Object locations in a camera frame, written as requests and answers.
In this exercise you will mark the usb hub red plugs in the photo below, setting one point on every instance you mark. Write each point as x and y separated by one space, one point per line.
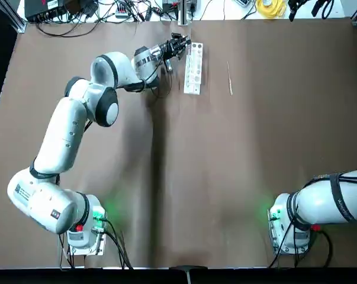
122 11

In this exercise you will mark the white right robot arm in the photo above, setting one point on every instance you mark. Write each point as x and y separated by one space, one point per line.
317 204

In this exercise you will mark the white test tube rack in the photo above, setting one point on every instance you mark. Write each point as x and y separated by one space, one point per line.
190 88

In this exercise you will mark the grey terminal device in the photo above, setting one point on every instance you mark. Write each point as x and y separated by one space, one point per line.
193 5

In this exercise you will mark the yellow plastic container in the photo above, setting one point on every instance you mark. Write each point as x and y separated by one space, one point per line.
268 10

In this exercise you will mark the black computer box red logo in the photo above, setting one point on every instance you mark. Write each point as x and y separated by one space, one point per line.
42 9

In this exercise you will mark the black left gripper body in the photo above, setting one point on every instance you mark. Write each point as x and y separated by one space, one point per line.
170 48

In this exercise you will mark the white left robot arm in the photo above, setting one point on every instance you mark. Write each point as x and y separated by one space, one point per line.
65 139

